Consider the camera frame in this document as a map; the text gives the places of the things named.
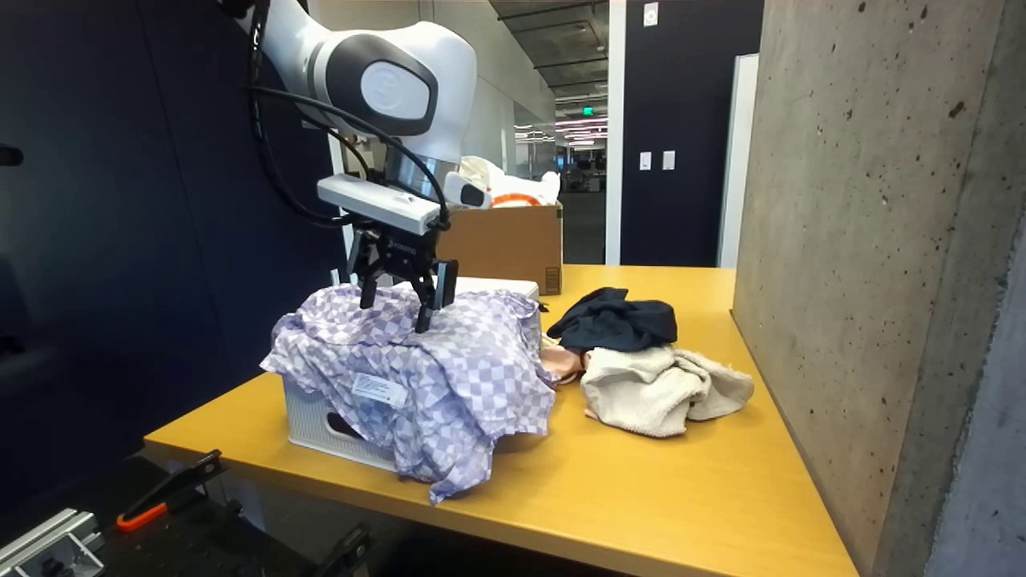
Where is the beige cloth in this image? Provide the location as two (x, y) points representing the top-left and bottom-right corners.
(576, 343), (756, 441)

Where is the white plastic basket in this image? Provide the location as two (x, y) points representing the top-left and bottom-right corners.
(282, 271), (542, 474)

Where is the orange black bar clamp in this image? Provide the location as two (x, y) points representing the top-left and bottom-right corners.
(114, 444), (227, 539)

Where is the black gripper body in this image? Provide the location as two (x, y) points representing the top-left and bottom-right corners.
(339, 217), (461, 306)

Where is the white leaning panel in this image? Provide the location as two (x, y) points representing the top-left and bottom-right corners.
(715, 52), (764, 270)

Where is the white door frame post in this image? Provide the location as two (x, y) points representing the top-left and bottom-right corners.
(604, 0), (628, 270)

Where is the purple checkered cloth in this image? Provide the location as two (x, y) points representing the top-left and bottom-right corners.
(258, 278), (558, 507)

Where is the white plastic bag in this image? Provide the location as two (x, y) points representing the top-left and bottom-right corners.
(442, 154), (566, 210)

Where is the aluminium extrusion rail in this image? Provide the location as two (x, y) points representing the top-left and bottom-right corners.
(0, 507), (108, 577)

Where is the cardboard box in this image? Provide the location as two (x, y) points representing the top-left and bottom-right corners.
(433, 201), (568, 299)

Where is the black cloth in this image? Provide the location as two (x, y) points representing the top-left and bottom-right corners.
(545, 286), (682, 358)

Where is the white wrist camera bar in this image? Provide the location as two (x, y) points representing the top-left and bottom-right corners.
(314, 172), (445, 236)

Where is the pink cloth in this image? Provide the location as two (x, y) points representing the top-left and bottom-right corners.
(540, 347), (591, 391)

